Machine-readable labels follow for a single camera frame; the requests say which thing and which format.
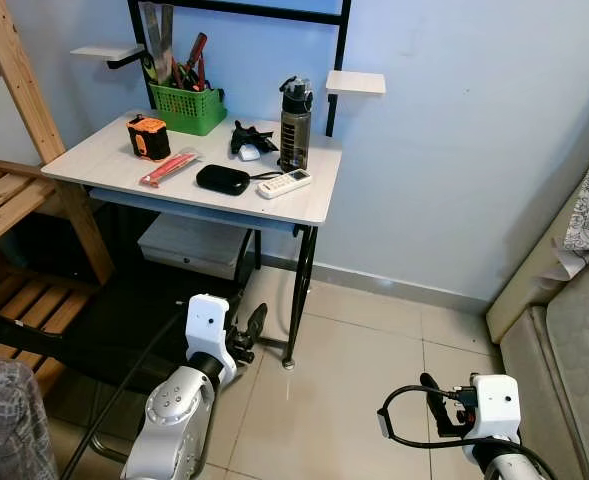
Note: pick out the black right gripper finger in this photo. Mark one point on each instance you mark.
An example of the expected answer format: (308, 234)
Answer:
(435, 400)

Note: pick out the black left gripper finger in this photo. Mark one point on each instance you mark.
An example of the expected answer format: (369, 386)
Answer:
(257, 320)

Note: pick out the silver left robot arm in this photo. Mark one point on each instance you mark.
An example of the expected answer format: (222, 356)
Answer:
(174, 410)

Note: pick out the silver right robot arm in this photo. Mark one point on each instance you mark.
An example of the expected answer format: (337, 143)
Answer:
(509, 465)

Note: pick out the white flat box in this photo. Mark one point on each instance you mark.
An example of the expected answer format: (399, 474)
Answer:
(189, 245)

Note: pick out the white remote control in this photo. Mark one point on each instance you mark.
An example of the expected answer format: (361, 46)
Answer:
(284, 184)

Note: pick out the black oval case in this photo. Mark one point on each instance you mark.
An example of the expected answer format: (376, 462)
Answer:
(222, 180)

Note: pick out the black chair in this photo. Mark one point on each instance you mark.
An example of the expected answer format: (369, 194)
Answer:
(94, 335)

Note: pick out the red flat pack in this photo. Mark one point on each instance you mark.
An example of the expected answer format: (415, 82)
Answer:
(169, 169)

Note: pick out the black and white gadget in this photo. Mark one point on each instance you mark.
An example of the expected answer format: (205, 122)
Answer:
(252, 142)

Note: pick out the dark water bottle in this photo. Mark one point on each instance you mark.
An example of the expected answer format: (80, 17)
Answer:
(295, 125)

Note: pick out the orange black tape measure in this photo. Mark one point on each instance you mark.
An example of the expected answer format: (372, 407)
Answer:
(149, 138)

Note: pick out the green plastic basket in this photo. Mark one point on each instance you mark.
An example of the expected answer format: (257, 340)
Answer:
(189, 112)

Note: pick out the grey plaid cloth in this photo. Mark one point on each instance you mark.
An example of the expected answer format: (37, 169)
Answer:
(9, 425)

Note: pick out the small white desk shelf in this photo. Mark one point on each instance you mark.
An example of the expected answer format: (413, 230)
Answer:
(356, 83)
(104, 51)

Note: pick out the metal ruler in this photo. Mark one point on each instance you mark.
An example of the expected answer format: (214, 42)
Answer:
(157, 40)

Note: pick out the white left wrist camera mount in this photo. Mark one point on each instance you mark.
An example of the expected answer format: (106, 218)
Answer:
(208, 335)

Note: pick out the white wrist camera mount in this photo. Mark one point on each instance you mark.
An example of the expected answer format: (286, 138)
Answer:
(496, 405)
(208, 335)

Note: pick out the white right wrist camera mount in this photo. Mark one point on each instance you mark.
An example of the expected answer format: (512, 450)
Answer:
(496, 405)

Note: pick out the white desk with black frame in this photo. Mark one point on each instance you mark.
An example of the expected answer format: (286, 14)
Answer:
(304, 205)

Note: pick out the beige bed frame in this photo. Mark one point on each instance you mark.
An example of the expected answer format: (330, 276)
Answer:
(529, 285)

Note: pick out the wooden slatted frame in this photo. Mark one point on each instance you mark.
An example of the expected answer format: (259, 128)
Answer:
(19, 85)

